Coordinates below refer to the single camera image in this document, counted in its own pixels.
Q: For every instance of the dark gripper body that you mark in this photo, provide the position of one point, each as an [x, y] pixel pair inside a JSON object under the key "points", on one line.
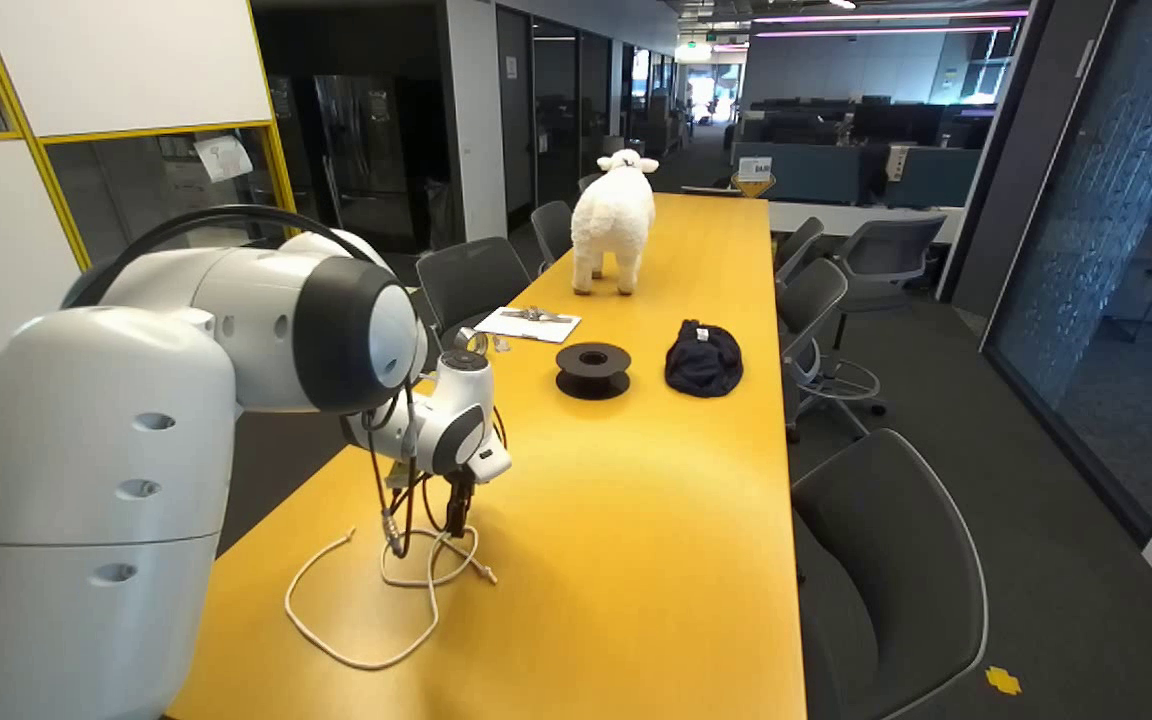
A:
{"points": [[458, 481]]}

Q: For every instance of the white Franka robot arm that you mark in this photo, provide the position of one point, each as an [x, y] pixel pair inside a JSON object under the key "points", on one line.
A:
{"points": [[111, 507]]}

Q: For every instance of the white printed leaflet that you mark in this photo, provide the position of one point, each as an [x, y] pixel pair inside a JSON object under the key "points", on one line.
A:
{"points": [[529, 321]]}

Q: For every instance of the black filament spool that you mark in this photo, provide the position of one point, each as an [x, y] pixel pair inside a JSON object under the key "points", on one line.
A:
{"points": [[594, 368]]}

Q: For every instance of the black cap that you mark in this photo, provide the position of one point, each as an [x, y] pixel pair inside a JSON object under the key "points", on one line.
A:
{"points": [[705, 357]]}

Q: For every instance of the white sheep toy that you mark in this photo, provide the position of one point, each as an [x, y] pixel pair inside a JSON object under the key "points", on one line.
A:
{"points": [[613, 213]]}

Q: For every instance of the white paper note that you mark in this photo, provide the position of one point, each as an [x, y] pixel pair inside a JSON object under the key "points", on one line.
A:
{"points": [[226, 156]]}

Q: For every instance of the large grey office chair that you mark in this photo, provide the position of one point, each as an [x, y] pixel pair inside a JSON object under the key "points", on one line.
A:
{"points": [[890, 573]]}

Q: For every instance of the dark office desk row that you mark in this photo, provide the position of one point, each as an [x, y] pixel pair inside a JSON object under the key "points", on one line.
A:
{"points": [[871, 154]]}

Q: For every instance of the yellow floor marker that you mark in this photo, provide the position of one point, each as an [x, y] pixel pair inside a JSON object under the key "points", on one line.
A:
{"points": [[1000, 680]]}

